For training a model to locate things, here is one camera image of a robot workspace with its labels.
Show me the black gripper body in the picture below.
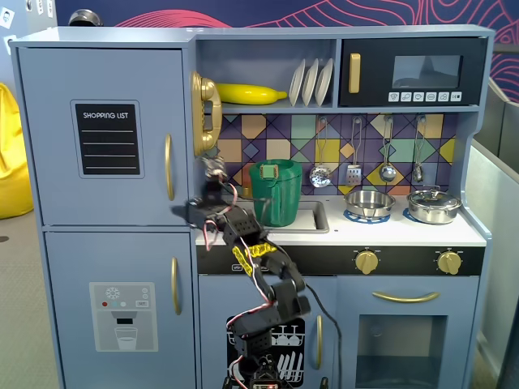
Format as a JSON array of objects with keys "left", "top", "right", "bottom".
[{"left": 188, "top": 177, "right": 240, "bottom": 228}]

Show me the fridge door with ice dispenser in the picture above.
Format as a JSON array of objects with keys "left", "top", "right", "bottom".
[{"left": 43, "top": 231, "right": 192, "bottom": 389}]

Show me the fridge door with shopping list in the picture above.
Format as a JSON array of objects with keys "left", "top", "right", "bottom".
[{"left": 18, "top": 47, "right": 183, "bottom": 227}]

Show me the open steel pot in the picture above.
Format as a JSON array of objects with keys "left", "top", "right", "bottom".
[{"left": 343, "top": 190, "right": 397, "bottom": 220}]

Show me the blue oven door with window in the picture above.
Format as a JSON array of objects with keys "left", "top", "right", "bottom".
[{"left": 337, "top": 276, "right": 480, "bottom": 389}]

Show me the black microwave door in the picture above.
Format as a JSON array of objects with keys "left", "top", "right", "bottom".
[{"left": 338, "top": 36, "right": 487, "bottom": 107}]

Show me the green plastic pitcher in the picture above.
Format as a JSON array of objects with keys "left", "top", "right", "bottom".
[{"left": 247, "top": 158, "right": 304, "bottom": 228}]

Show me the grey toy sink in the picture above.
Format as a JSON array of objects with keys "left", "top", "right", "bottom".
[{"left": 233, "top": 198, "right": 330, "bottom": 235}]

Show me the gold toy telephone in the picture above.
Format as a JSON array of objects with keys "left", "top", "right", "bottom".
[{"left": 190, "top": 71, "right": 223, "bottom": 157}]

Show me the steel skimmer spoon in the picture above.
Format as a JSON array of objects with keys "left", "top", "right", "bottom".
[{"left": 310, "top": 117, "right": 332, "bottom": 188}]

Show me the yellow toy banana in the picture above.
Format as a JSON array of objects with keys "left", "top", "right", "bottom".
[{"left": 214, "top": 83, "right": 289, "bottom": 105}]

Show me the steel slotted spatula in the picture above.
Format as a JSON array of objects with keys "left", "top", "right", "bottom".
[{"left": 345, "top": 117, "right": 363, "bottom": 186}]

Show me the white toy plate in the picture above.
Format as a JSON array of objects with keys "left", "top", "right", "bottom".
[
  {"left": 302, "top": 58, "right": 320, "bottom": 107},
  {"left": 288, "top": 58, "right": 307, "bottom": 107},
  {"left": 315, "top": 58, "right": 334, "bottom": 107}
]

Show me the gold stove knob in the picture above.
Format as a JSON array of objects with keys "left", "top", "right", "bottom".
[
  {"left": 436, "top": 250, "right": 462, "bottom": 276},
  {"left": 354, "top": 249, "right": 380, "bottom": 276}
]

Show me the yellow bean bag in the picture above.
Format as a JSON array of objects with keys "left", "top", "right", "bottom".
[{"left": 0, "top": 83, "right": 36, "bottom": 220}]

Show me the steel ladle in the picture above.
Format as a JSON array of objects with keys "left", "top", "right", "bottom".
[{"left": 379, "top": 116, "right": 397, "bottom": 183}]

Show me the blue toy play kitchen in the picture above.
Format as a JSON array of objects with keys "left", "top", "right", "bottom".
[{"left": 8, "top": 24, "right": 496, "bottom": 389}]

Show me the steel whisk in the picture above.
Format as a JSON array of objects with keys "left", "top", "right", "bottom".
[{"left": 412, "top": 116, "right": 427, "bottom": 183}]

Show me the black round dome object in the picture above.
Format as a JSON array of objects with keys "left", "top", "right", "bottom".
[{"left": 67, "top": 10, "right": 102, "bottom": 28}]

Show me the steel pot with lid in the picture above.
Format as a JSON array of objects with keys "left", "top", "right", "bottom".
[{"left": 406, "top": 185, "right": 462, "bottom": 224}]

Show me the grey metal partition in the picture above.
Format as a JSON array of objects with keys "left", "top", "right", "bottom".
[{"left": 465, "top": 76, "right": 519, "bottom": 389}]

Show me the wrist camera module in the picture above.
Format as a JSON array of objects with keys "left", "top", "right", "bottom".
[{"left": 201, "top": 156, "right": 226, "bottom": 182}]

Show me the gold fridge door handle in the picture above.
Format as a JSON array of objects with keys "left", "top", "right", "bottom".
[
  {"left": 164, "top": 133, "right": 176, "bottom": 202},
  {"left": 170, "top": 257, "right": 182, "bottom": 316}
]

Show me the gold dishwasher door handle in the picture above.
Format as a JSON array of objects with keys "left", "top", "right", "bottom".
[{"left": 315, "top": 314, "right": 324, "bottom": 370}]

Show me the black power cable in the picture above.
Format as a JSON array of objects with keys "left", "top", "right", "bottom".
[{"left": 303, "top": 283, "right": 344, "bottom": 389}]

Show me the gold microwave door handle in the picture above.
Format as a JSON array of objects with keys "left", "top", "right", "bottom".
[{"left": 349, "top": 53, "right": 362, "bottom": 94}]

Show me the gold oven door handle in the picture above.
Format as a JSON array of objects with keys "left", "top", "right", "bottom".
[{"left": 371, "top": 290, "right": 441, "bottom": 304}]

